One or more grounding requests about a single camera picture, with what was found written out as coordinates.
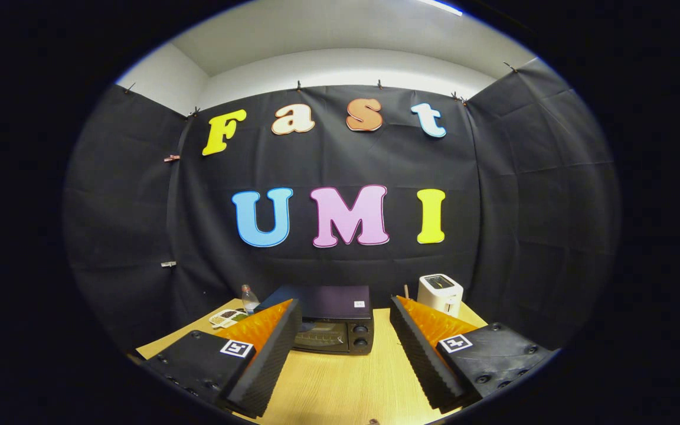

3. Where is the black toaster oven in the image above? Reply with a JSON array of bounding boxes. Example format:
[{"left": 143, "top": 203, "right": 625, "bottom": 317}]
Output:
[{"left": 254, "top": 285, "right": 375, "bottom": 355}]

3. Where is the divided tray of grains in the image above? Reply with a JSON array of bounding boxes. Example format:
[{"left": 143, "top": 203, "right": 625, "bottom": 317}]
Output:
[{"left": 209, "top": 308, "right": 249, "bottom": 329}]

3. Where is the white bread toaster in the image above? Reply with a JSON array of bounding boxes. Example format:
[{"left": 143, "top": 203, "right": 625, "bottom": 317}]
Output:
[{"left": 417, "top": 273, "right": 465, "bottom": 318}]

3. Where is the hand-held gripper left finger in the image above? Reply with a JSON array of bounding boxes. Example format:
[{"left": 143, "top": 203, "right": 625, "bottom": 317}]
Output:
[{"left": 142, "top": 299, "right": 303, "bottom": 419}]

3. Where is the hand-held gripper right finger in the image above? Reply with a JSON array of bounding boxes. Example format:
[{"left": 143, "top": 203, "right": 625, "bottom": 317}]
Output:
[{"left": 390, "top": 296, "right": 553, "bottom": 413}]

